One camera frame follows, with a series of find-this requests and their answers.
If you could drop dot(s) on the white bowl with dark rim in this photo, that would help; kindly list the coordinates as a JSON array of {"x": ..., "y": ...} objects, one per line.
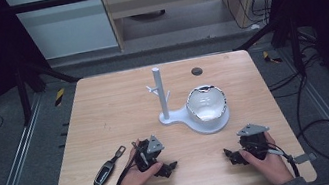
[{"x": 206, "y": 104}]

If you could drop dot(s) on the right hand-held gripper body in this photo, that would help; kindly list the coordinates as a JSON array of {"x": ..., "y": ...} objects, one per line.
[{"x": 255, "y": 140}]

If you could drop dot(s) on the person's left hand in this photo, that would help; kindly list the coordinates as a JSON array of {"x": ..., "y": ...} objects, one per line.
[{"x": 133, "y": 180}]

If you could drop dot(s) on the round grey table grommet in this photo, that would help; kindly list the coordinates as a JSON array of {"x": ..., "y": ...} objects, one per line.
[{"x": 197, "y": 71}]

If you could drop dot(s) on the person's right hand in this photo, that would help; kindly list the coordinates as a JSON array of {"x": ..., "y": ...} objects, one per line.
[{"x": 271, "y": 167}]

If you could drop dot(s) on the black car key fob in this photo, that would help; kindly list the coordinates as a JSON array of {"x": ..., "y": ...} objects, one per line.
[{"x": 105, "y": 175}]

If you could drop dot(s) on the black metal stand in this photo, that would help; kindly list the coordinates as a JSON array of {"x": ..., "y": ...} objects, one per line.
[
  {"x": 22, "y": 92},
  {"x": 295, "y": 47}
]

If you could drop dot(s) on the white key holder stand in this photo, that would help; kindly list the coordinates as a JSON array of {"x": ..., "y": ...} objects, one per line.
[{"x": 163, "y": 99}]

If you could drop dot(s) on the white cabinet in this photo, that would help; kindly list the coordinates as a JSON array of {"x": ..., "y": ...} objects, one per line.
[{"x": 67, "y": 27}]

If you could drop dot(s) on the yellow black hazard tape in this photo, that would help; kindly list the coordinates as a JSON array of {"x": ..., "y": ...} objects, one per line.
[
  {"x": 271, "y": 57},
  {"x": 59, "y": 97}
]

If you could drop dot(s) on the grey tape strip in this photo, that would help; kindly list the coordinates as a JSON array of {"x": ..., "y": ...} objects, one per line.
[{"x": 305, "y": 158}]

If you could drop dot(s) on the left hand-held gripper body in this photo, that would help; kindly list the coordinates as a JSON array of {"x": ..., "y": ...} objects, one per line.
[{"x": 149, "y": 152}]

